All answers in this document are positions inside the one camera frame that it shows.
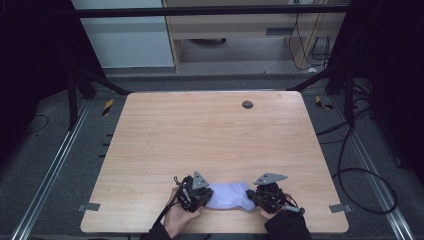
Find person's right hand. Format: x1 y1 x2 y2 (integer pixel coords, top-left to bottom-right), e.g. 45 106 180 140
259 193 295 221

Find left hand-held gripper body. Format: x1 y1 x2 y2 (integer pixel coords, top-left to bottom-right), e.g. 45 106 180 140
175 170 211 214

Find person's left hand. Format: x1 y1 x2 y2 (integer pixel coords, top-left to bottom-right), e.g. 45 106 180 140
162 186 203 240

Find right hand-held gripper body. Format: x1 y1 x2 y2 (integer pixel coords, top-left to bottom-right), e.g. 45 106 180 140
253 172 289 214

